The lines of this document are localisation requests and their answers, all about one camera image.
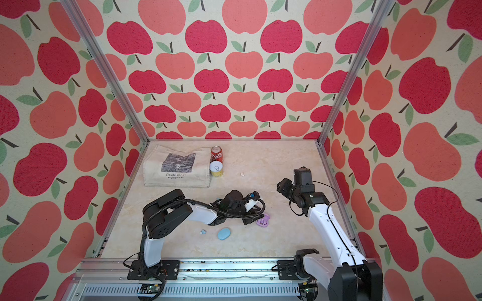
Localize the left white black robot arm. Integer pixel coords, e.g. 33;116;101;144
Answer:
123;189;266;281

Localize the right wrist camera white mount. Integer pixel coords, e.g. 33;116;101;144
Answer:
294;167;315;193

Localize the red cola can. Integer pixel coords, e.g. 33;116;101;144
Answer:
211;145;223;163

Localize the aluminium frame post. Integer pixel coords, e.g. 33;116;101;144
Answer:
316;0;395;148
60;1;149;145

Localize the beige Monet tote bag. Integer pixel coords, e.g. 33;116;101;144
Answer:
143;145;211;188

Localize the left aluminium frame post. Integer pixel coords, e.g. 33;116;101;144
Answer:
60;1;149;145

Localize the yellow tin can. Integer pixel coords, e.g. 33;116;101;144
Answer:
210;161;223;177

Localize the purple earbud charging case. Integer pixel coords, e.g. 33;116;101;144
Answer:
256;214;271;228

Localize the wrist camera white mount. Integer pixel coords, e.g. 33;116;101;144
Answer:
294;167;315;193
244;191;261;212

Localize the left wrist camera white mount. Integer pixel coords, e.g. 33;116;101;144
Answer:
244;191;261;212

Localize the right aluminium frame post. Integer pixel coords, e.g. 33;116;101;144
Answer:
316;0;395;148

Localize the blue earbud charging case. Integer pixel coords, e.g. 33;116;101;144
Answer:
217;228;231;241

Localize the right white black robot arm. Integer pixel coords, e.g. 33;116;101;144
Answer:
277;167;383;300

